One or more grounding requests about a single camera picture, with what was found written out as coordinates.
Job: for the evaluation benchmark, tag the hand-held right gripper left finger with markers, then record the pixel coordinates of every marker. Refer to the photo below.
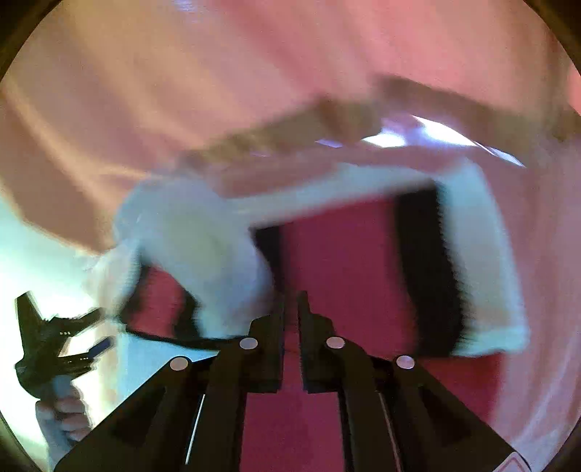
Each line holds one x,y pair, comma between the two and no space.
268,354

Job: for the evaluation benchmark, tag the pink curtain with striped hem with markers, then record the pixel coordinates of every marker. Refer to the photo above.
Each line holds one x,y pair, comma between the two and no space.
181,68

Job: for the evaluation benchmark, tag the white knitted sweater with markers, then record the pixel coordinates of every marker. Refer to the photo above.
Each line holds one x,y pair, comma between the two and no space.
199,245

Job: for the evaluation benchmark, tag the pink printed blanket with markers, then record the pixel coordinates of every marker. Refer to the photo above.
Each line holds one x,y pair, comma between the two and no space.
538,258

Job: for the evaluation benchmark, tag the person's left hand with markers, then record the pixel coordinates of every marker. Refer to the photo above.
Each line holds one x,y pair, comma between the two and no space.
68,413

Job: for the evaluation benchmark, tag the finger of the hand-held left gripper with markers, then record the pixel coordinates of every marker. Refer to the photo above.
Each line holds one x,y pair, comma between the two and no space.
97,348
77,320

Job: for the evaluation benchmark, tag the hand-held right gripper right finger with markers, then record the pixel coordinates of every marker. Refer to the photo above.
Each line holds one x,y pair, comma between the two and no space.
314,354

